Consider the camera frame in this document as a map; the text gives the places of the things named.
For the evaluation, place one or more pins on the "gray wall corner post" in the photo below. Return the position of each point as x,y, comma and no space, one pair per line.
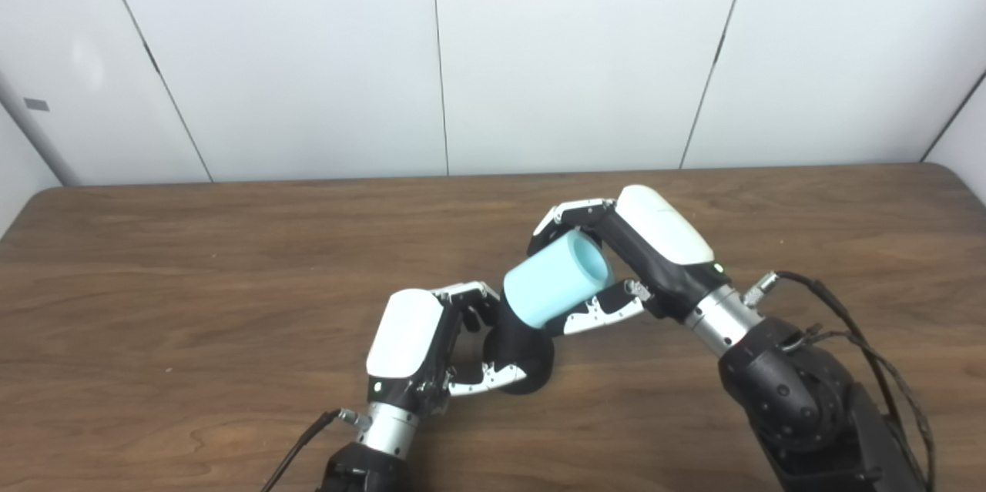
35,138

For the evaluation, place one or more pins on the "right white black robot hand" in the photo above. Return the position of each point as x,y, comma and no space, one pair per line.
662,238

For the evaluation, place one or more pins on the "small gray wall label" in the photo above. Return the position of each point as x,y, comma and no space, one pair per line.
36,105

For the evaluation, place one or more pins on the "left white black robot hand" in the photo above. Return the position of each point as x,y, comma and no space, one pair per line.
404,338

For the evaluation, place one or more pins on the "black flared nozzle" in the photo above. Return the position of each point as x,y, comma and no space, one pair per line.
524,357

